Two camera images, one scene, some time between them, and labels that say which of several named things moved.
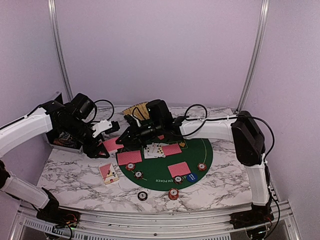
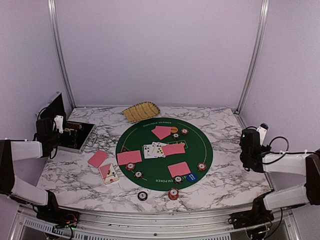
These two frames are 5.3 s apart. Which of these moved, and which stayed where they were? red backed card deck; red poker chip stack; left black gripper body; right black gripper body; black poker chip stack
Moved: left black gripper body; right black gripper body; red backed card deck
Stayed: red poker chip stack; black poker chip stack
